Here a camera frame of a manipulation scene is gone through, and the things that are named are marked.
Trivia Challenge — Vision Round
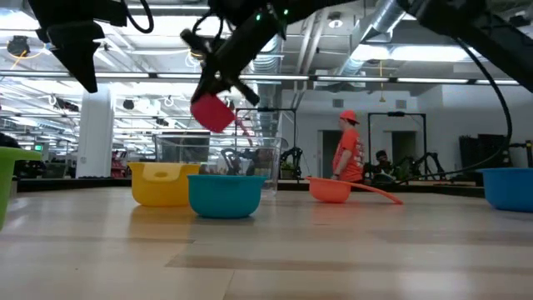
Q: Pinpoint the black background frame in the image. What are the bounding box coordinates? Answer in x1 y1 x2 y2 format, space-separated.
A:
366 110 428 177
233 106 298 181

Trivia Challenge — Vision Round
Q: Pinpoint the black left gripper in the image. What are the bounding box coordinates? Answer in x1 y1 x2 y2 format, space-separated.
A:
27 0 128 94

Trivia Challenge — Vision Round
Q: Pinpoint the person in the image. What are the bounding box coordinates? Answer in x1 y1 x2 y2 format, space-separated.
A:
371 149 395 178
331 109 367 185

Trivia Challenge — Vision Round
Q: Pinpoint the blue measuring cup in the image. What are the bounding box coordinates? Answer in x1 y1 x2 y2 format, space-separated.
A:
477 167 533 214

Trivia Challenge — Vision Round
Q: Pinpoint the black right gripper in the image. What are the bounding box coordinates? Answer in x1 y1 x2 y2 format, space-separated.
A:
180 0 289 107

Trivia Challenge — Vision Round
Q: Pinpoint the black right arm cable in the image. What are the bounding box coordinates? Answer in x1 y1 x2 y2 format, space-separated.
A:
396 36 514 185

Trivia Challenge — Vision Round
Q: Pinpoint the white pillar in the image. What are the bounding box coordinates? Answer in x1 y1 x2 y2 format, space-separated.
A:
75 84 115 180

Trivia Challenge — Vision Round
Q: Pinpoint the teal measuring cup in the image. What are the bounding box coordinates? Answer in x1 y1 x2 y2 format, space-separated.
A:
187 174 268 220

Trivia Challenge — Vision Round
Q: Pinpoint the green measuring cup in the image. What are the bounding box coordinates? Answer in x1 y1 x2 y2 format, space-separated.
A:
0 146 43 231

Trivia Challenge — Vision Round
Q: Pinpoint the black aluminium table frame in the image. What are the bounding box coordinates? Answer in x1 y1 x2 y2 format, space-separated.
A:
16 177 486 198

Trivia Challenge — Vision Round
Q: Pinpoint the orange measuring cup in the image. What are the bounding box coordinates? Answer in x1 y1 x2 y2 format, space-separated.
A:
305 176 405 206

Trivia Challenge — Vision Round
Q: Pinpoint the silver ventilation duct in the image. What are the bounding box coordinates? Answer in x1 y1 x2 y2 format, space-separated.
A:
339 0 407 78

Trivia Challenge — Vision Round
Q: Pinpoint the black background screen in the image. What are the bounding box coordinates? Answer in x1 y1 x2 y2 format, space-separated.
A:
458 133 507 170

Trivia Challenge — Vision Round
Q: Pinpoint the clear plastic bin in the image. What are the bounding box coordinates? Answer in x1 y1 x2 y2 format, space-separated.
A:
153 134 286 198

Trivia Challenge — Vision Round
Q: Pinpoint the black left gripper cable loop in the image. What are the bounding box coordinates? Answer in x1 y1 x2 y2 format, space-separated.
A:
120 0 155 35

